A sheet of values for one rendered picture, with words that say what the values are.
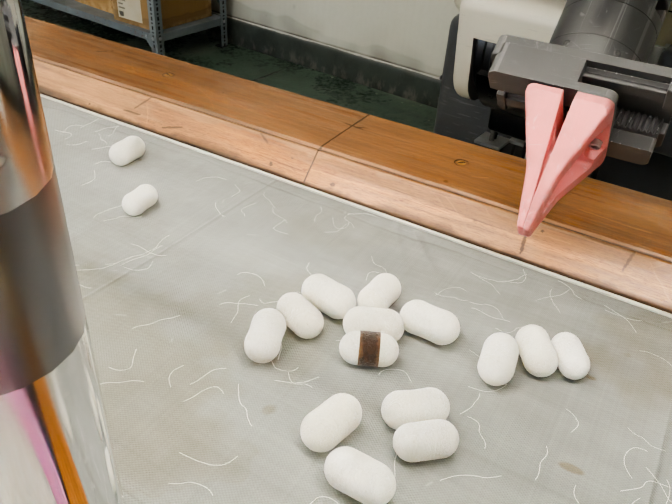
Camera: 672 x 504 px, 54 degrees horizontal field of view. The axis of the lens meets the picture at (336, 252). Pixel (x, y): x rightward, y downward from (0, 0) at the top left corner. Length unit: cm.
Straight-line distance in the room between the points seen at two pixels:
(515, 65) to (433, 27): 227
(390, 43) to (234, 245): 234
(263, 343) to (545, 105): 20
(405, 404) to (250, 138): 32
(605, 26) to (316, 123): 27
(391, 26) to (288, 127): 218
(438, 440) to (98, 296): 23
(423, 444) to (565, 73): 21
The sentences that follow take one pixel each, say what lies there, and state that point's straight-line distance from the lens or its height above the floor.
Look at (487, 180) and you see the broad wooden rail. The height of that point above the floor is 76.
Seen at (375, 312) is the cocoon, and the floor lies 76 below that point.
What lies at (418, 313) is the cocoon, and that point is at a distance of 39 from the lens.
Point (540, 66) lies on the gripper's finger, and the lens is 40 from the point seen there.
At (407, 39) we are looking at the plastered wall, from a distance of 272.
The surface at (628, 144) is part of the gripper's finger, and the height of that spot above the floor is 85.
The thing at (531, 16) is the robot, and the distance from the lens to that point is 91.
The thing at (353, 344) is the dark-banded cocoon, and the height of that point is 76.
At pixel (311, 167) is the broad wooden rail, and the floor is 75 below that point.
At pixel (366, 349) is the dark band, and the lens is 37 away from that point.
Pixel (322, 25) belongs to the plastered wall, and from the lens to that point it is 295.
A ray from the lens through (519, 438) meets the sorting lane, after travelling 36.
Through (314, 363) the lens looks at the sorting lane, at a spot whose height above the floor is 74.
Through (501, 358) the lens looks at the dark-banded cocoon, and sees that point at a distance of 37.
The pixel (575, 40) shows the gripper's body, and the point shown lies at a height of 90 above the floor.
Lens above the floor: 101
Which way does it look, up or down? 35 degrees down
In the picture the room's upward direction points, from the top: 4 degrees clockwise
